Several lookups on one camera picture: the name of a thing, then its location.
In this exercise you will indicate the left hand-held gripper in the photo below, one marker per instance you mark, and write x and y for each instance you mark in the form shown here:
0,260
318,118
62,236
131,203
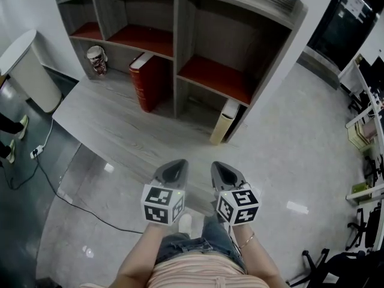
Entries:
159,202

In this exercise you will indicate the white power strip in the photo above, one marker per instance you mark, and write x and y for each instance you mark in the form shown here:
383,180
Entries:
37,151

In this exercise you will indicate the stack of yellow green boxes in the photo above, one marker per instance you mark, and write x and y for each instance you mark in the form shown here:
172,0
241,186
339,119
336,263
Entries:
360,135

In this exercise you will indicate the small green box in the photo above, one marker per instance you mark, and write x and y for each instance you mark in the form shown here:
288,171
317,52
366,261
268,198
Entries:
360,188

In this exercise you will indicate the beige hardcover book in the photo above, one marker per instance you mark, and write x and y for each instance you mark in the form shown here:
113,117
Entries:
220,127

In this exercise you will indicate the person's left forearm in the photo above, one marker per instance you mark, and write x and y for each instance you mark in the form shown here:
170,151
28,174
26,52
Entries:
138,256

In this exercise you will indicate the white rounded bin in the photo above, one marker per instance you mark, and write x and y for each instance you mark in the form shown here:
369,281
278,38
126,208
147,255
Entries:
33,70

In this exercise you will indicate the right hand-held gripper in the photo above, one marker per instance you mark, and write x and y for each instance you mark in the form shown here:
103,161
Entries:
240,204

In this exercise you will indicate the white paper label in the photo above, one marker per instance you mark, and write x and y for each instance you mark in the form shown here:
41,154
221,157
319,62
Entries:
358,6

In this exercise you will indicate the pink striped shirt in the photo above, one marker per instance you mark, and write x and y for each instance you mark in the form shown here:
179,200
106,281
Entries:
204,271

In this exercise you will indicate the red hardcover book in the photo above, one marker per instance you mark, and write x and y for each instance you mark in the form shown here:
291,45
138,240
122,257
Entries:
150,82

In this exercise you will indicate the person's right forearm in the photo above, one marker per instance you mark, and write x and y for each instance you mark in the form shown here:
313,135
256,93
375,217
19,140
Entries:
258,256

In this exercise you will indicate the blue denim shorts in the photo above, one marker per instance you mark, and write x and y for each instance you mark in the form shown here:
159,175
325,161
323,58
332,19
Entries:
192,246

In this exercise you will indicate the black office chair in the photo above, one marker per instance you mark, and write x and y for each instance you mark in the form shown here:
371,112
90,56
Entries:
372,226
345,265

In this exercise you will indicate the grey wooden shelf red insets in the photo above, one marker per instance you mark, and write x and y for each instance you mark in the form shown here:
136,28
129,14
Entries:
183,40

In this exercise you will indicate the white red printed cup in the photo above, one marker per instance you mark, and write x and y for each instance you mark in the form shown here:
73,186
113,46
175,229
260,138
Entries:
97,60

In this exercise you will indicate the black tall cabinet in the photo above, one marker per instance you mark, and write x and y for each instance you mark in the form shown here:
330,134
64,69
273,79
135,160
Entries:
339,31

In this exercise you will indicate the white office desk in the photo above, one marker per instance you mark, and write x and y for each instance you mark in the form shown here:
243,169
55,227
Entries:
367,91

